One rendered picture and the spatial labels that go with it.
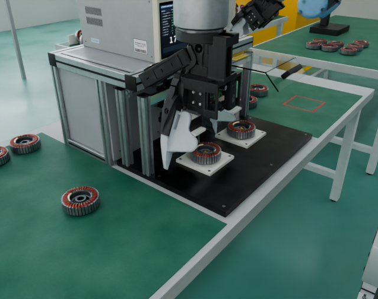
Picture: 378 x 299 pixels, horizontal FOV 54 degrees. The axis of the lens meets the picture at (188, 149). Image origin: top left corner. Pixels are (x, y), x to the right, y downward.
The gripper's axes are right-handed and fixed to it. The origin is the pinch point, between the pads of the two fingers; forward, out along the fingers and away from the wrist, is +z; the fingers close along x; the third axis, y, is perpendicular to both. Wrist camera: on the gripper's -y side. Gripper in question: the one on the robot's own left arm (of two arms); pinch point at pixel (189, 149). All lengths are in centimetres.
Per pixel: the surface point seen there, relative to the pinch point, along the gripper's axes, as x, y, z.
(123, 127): 34, -49, 23
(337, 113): 127, -2, 40
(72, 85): 36, -74, 14
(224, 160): 55, -22, 37
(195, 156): 47, -29, 34
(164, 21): 49, -42, -9
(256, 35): 412, -174, 77
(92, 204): 11, -42, 37
